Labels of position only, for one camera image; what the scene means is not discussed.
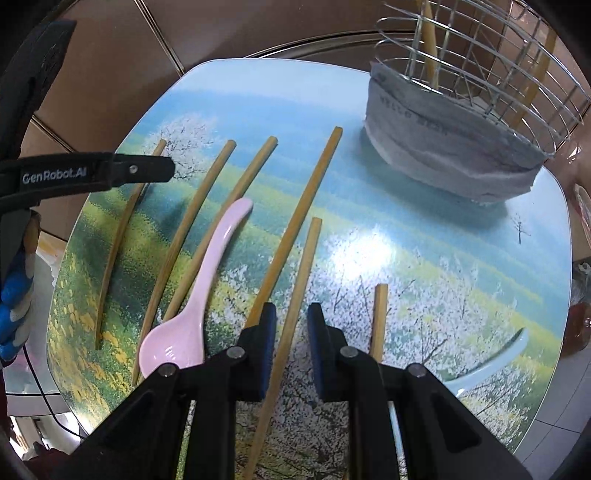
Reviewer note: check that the brown kitchen counter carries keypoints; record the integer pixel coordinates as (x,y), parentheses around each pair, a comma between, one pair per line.
(115,69)

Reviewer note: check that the brown bottle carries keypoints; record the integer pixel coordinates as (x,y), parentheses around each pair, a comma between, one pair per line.
(579,325)

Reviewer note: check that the person's left hand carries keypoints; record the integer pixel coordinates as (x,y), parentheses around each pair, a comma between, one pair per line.
(18,295)

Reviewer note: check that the pink ceramic spoon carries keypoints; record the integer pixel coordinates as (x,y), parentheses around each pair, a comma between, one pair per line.
(175,341)

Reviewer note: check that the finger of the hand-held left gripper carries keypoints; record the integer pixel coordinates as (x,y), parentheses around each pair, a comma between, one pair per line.
(147,168)

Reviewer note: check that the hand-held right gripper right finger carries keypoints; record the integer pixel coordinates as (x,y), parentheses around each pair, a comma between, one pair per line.
(318,350)

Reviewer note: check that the light blue ceramic spoon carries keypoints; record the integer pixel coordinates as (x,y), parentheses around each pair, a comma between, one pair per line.
(498,357)

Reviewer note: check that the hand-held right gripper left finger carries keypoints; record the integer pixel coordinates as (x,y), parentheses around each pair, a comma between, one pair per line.
(265,350)

